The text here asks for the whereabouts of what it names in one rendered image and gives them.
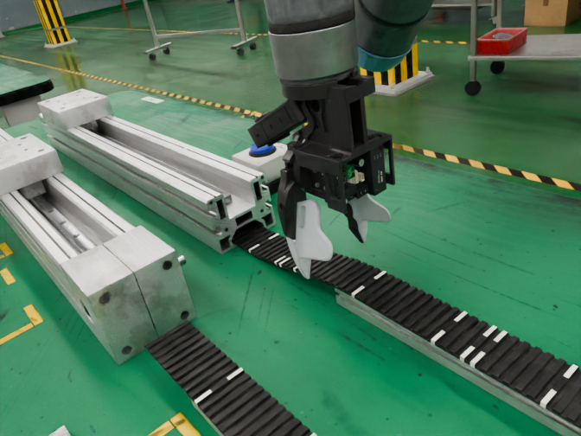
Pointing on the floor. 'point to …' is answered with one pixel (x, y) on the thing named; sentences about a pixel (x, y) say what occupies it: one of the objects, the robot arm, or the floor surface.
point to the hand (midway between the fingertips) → (330, 249)
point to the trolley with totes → (515, 47)
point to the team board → (200, 34)
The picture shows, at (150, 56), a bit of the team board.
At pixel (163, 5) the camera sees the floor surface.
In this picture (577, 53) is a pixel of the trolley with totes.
